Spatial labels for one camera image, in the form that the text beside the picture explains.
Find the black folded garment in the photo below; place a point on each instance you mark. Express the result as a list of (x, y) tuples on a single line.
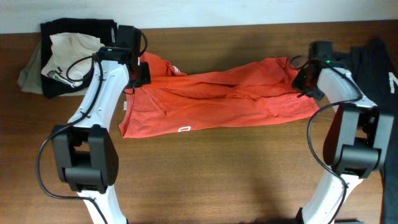
[(105, 29)]

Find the black t-shirt at right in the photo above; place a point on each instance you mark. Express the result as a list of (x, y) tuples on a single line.
[(373, 71)]

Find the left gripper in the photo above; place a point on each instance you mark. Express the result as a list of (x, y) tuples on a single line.
[(146, 77)]

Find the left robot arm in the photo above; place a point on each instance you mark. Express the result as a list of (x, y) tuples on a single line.
[(85, 155)]

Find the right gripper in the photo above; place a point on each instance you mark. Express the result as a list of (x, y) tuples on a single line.
[(297, 83)]

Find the grey folded garment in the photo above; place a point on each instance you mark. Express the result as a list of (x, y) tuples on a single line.
[(30, 78)]

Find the orange soccer t-shirt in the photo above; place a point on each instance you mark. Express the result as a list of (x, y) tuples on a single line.
[(256, 94)]

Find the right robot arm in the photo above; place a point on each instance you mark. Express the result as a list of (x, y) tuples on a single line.
[(356, 143)]

